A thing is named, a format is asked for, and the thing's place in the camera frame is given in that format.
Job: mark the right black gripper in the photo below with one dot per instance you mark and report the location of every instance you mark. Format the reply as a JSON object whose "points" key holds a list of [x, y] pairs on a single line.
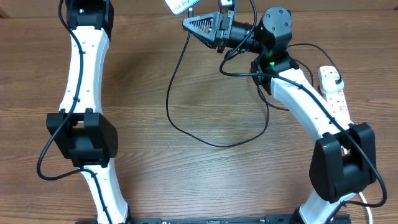
{"points": [[216, 29]]}

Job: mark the blue screen smartphone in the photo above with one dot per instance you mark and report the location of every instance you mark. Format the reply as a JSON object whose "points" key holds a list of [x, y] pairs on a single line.
{"points": [[178, 6]]}

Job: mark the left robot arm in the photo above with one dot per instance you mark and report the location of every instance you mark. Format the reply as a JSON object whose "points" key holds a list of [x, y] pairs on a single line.
{"points": [[79, 129]]}

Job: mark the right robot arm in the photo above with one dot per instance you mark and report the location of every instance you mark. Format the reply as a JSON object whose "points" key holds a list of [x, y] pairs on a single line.
{"points": [[344, 157]]}

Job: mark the white charger plug adapter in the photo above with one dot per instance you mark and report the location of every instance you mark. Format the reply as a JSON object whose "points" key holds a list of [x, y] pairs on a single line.
{"points": [[329, 85]]}

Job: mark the white power strip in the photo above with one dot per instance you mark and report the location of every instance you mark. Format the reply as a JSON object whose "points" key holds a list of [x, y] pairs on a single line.
{"points": [[336, 100]]}

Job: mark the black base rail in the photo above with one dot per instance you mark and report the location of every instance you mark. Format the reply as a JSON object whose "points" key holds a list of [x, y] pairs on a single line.
{"points": [[214, 221]]}

